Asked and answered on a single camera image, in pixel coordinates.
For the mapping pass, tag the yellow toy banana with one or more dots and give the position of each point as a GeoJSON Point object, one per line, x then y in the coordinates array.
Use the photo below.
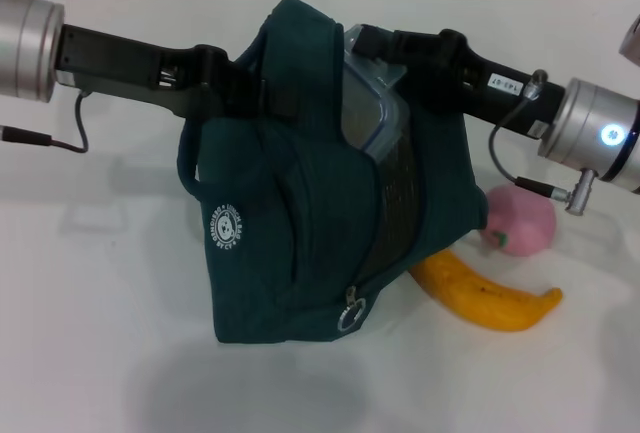
{"type": "Point", "coordinates": [480, 303]}

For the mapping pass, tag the dark teal lunch bag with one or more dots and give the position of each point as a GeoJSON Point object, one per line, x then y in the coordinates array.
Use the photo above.
{"type": "Point", "coordinates": [290, 213]}

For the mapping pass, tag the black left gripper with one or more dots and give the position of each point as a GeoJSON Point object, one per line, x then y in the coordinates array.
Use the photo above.
{"type": "Point", "coordinates": [130, 70]}

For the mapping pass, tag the pink toy peach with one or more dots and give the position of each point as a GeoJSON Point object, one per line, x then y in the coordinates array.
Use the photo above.
{"type": "Point", "coordinates": [525, 225]}

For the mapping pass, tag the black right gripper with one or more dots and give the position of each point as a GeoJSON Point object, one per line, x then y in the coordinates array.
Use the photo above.
{"type": "Point", "coordinates": [510, 90]}

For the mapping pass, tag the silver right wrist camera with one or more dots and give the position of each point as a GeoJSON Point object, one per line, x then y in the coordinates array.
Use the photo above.
{"type": "Point", "coordinates": [631, 38]}

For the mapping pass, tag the clear food container blue lid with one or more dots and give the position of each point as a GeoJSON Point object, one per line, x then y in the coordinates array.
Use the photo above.
{"type": "Point", "coordinates": [367, 113]}

